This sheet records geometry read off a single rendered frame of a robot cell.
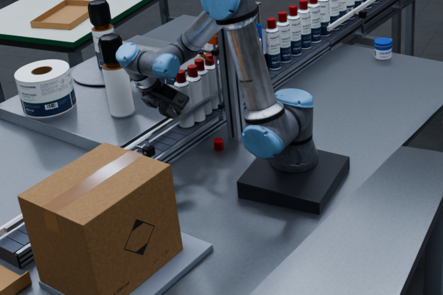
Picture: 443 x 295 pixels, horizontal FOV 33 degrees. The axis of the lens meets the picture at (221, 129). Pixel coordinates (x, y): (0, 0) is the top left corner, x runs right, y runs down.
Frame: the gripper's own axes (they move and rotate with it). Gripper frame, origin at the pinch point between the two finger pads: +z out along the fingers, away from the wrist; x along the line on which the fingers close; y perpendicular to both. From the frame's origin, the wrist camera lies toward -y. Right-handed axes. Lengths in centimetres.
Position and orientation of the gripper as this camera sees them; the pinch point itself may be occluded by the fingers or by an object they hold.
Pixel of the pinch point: (179, 116)
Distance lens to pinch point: 250.0
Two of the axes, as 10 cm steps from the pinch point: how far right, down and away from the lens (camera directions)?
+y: -7.9, -2.3, 5.7
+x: -4.8, 8.1, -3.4
